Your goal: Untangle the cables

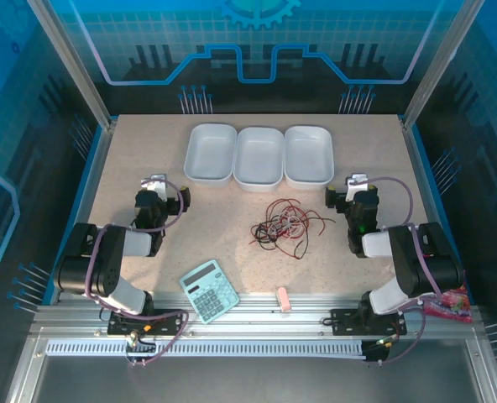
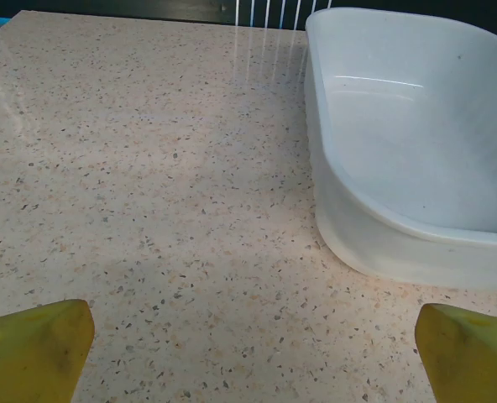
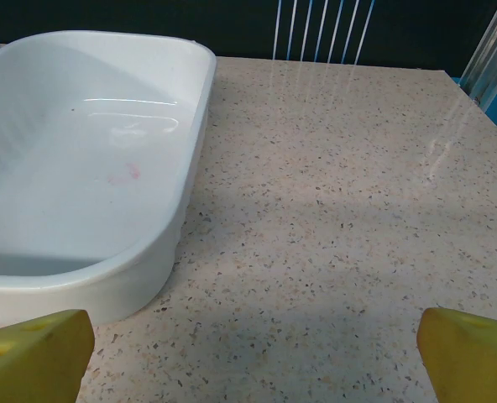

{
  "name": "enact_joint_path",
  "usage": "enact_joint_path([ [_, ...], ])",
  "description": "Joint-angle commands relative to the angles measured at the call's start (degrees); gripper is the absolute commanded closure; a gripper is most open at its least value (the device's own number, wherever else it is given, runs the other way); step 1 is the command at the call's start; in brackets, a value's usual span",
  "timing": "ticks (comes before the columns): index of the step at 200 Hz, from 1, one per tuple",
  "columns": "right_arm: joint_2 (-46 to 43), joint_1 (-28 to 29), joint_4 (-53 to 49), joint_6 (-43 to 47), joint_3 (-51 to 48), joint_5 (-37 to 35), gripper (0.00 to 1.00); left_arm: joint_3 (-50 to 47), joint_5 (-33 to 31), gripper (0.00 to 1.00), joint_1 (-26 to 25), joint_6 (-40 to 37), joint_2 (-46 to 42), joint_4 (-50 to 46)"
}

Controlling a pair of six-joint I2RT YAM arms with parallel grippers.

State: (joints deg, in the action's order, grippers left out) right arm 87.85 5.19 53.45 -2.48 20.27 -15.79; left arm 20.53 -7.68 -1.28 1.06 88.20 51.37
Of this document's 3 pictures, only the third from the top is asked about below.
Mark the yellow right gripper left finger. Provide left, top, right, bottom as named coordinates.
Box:
left=0, top=309, right=96, bottom=403

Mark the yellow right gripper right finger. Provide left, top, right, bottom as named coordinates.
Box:
left=416, top=306, right=497, bottom=403

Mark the white plastic tray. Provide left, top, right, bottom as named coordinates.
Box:
left=0, top=29, right=218, bottom=327

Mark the aluminium frame post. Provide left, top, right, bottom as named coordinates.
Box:
left=459, top=0, right=497, bottom=113

